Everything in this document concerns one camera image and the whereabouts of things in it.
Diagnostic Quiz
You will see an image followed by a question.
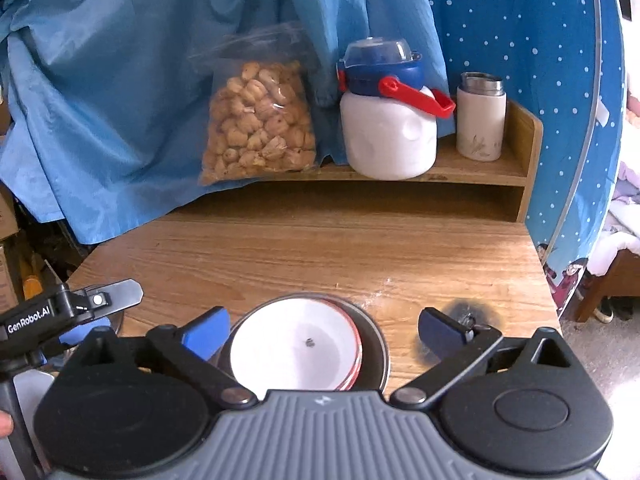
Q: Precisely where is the white ceramic bowl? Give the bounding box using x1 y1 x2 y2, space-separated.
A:
229 297 363 392

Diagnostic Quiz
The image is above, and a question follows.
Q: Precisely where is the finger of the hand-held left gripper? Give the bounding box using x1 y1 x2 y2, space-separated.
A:
42 316 113 362
67 280 146 318

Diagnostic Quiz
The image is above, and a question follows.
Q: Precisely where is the cardboard box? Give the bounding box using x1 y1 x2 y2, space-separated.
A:
0 244 26 313

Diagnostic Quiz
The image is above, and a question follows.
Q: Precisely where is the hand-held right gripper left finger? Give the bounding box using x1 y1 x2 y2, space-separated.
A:
75 306 258 407

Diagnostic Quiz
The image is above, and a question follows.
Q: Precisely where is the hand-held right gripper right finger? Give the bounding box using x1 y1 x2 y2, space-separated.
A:
390 307 576 408

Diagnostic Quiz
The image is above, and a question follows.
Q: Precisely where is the clear bag of brown snacks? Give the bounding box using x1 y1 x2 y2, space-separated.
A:
189 22 318 186

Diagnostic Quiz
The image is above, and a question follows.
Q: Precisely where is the light blue cloth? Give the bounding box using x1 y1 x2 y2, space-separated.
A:
0 0 451 243

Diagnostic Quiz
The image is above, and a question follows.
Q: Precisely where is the blue white-dotted curtain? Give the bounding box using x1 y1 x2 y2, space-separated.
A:
415 0 626 321

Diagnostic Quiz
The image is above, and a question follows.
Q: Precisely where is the wooden bed frame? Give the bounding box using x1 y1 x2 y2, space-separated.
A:
575 247 640 323

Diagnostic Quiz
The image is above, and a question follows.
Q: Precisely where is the deep steel bowl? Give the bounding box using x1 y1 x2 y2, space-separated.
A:
215 292 391 393

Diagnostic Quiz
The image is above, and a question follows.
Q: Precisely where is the pale bedding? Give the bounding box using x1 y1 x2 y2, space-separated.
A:
597 80 640 276

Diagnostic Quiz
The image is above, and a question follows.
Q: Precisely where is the wooden desktop shelf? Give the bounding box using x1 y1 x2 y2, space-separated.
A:
165 100 544 223

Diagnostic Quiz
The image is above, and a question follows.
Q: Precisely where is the white jug with blue lid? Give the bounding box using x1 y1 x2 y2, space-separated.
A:
336 37 457 181

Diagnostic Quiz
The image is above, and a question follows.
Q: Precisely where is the white thermos cup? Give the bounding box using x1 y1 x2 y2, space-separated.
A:
456 72 508 162

